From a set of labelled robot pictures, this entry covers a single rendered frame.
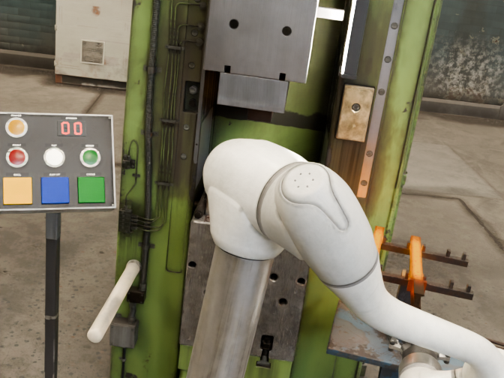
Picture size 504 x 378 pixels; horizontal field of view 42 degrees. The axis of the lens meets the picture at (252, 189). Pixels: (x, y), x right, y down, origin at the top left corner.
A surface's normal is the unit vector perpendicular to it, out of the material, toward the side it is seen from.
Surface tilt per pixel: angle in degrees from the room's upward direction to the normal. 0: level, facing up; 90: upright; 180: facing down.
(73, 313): 0
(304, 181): 39
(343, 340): 0
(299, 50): 90
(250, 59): 90
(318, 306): 90
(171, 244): 90
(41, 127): 60
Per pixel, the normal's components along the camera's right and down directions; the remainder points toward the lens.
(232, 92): -0.09, 0.34
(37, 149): 0.35, -0.15
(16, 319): 0.12, -0.93
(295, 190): -0.26, -0.64
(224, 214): -0.76, 0.14
